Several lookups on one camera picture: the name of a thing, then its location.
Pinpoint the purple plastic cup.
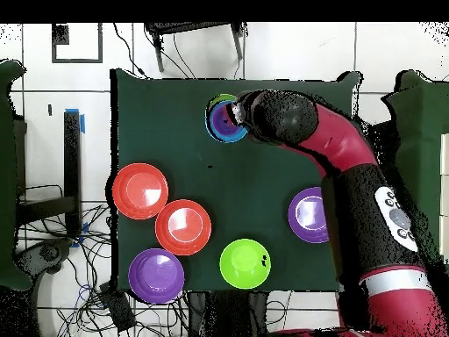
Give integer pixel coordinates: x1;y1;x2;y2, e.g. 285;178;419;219
209;101;243;139

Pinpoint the small green plastic bowl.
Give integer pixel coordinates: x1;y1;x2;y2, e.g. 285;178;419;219
206;93;238;110

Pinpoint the small blue plastic bowl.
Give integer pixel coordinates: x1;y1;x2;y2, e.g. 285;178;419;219
204;104;249;144

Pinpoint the white box stack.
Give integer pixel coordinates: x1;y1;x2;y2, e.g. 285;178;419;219
439;133;449;261

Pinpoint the large purple plastic bowl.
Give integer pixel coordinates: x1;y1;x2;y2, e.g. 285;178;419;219
288;186;330;244
127;247;185;305

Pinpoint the large orange plastic bowl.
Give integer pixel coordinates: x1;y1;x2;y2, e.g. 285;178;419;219
154;198;212;256
111;162;169;220

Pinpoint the large green plastic bowl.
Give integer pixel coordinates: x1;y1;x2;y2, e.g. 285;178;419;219
219;238;272;290

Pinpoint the black metal beam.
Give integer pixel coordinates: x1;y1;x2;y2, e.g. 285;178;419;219
63;110;82;236
17;195;76;226

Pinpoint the dark green side table cloth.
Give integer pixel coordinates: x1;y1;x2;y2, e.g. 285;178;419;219
381;68;449;261
0;59;33;291

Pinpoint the black power strip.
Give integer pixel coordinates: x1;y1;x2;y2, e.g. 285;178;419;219
98;281;137;333

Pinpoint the dark grey machine base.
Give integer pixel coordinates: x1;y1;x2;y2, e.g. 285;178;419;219
14;238;74;280

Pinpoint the black metal frame stand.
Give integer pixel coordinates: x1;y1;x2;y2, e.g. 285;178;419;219
144;22;247;74

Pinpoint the thin black floor cable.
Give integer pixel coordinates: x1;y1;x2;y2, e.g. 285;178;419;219
112;22;149;79

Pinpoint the black square floor frame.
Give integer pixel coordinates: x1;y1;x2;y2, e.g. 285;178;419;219
51;23;103;64

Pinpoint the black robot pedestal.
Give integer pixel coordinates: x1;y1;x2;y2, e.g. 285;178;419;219
187;290;269;337

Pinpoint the tangle of black cables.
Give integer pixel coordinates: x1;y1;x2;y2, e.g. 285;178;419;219
17;183;190;337

